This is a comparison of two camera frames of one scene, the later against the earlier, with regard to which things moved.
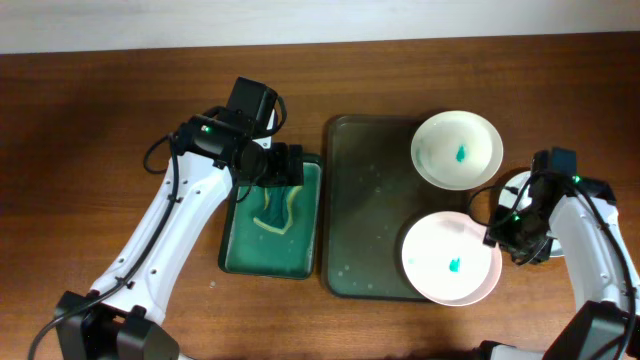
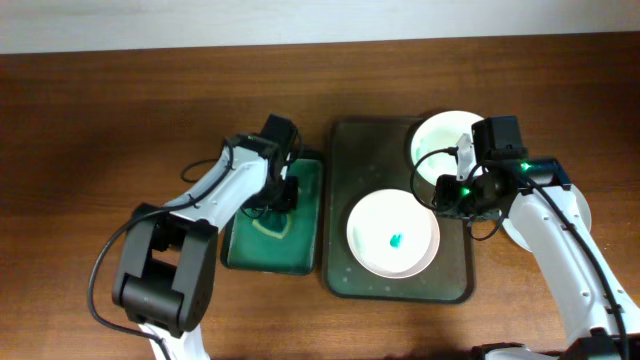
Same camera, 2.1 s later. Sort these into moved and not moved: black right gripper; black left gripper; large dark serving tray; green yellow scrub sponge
Moved: black left gripper; black right gripper
Not moved: large dark serving tray; green yellow scrub sponge
